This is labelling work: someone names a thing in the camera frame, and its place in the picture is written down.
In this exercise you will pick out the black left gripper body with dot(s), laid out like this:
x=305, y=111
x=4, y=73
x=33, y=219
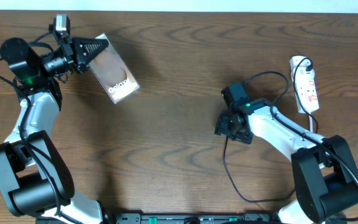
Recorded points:
x=64, y=63

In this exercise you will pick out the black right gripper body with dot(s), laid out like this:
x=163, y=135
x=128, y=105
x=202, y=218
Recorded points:
x=226, y=127

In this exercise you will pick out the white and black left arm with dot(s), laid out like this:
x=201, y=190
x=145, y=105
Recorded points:
x=34, y=180

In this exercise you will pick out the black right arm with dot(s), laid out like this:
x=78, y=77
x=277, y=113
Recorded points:
x=324, y=170

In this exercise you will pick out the white USB charger adapter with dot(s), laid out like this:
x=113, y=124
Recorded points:
x=302, y=66

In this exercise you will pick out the white power strip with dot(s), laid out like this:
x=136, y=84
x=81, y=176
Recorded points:
x=307, y=97

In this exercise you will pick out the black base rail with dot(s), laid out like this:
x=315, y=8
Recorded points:
x=249, y=217

